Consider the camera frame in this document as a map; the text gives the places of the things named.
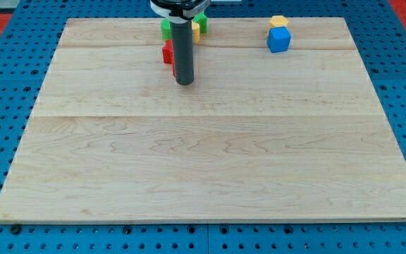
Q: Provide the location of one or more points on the robot arm flange black white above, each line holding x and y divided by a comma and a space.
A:
178, 11

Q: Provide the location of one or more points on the green star block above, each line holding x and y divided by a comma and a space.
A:
202, 20

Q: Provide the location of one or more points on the light wooden board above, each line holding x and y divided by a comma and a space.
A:
292, 137

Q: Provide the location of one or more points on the red block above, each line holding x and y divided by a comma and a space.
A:
168, 57

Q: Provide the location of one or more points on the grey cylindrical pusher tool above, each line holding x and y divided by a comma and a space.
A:
182, 42

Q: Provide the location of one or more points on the yellow block behind tool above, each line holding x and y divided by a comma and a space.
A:
195, 32

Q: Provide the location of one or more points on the green block left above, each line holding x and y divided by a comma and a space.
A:
165, 30

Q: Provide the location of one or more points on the blue cube block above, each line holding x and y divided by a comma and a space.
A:
278, 39

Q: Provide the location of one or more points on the yellow hexagon block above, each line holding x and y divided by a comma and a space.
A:
278, 21

